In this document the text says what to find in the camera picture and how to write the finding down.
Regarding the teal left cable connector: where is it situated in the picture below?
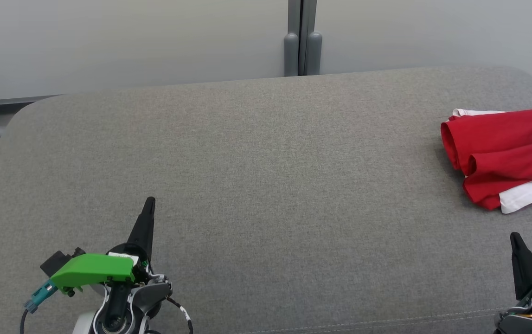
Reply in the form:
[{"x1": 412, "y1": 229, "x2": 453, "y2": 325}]
[{"x1": 24, "y1": 281, "x2": 58, "y2": 312}]

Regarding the thin black looped cable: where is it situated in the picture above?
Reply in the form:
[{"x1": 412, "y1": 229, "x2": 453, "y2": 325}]
[{"x1": 166, "y1": 297, "x2": 194, "y2": 334}]

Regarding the grey partition post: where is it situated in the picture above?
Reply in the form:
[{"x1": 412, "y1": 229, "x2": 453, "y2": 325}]
[{"x1": 283, "y1": 0, "x2": 323, "y2": 76}]

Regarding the red basketball jersey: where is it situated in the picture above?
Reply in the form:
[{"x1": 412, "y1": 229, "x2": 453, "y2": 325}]
[{"x1": 441, "y1": 108, "x2": 532, "y2": 214}]

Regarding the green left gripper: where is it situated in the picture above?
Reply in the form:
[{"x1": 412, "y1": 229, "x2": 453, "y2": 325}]
[{"x1": 50, "y1": 197, "x2": 156, "y2": 294}]

